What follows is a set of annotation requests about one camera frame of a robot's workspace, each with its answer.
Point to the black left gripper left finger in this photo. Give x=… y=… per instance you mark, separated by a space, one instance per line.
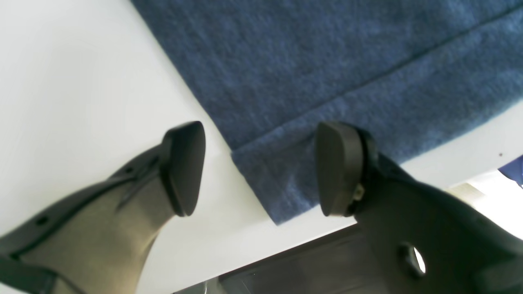
x=97 y=240

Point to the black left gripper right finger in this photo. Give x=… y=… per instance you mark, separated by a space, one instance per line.
x=425 y=240

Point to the dark blue t-shirt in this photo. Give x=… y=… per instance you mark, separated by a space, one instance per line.
x=415 y=74

